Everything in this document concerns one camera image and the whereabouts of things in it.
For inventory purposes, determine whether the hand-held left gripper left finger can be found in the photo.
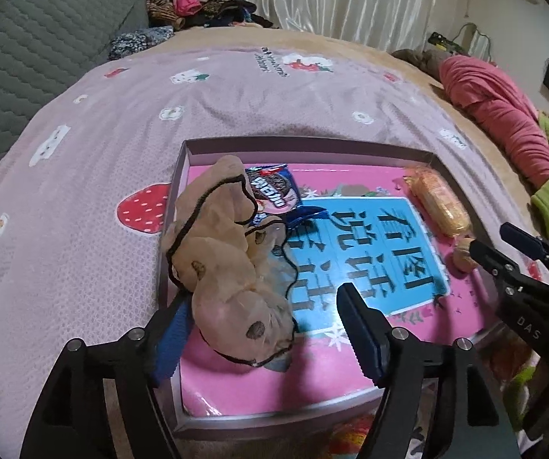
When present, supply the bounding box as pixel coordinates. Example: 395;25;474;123
19;295;193;459

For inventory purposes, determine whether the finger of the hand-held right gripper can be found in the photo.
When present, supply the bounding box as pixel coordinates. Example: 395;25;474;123
468;239;520;288
500;222;549;264

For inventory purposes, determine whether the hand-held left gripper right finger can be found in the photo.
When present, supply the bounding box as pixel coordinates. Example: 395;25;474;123
336;282;521;459

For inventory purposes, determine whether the brown walnut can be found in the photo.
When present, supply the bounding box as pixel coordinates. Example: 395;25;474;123
453;236;483;273

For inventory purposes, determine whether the clear cracker packet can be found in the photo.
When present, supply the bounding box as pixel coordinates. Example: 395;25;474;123
403;165;473;237

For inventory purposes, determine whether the beige mesh hair scrunchie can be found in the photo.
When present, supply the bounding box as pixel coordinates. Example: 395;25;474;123
160;154;299;369

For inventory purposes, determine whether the blue cookie packet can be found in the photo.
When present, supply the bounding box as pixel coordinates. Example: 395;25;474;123
243;163;328;230

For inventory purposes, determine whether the shallow brown cardboard box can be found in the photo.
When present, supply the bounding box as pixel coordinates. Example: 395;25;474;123
157;138;512;438

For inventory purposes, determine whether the pink picture book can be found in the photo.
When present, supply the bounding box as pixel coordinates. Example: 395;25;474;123
179;163;500;417

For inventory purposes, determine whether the pink quilt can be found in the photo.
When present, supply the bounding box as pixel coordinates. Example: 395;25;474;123
439;56;549;189

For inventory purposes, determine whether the purple strawberry printed blanket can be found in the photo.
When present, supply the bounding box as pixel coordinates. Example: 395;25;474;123
0;48;549;459

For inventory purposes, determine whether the white metal rack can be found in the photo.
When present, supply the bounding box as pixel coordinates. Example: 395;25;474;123
456;21;495;60

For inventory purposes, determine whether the dark brown cloth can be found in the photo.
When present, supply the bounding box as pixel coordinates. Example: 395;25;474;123
391;48;447;80

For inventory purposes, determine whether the black gadget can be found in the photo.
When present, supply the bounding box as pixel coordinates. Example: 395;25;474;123
427;32;461;53

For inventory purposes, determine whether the white shiny curtain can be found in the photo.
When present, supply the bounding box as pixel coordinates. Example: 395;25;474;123
243;0;442;51

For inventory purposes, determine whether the blue floral cloth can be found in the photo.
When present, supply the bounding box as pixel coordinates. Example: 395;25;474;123
108;26;175;60

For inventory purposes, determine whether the grey quilted headboard cover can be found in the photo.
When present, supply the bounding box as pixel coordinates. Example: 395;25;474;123
0;0;151;202

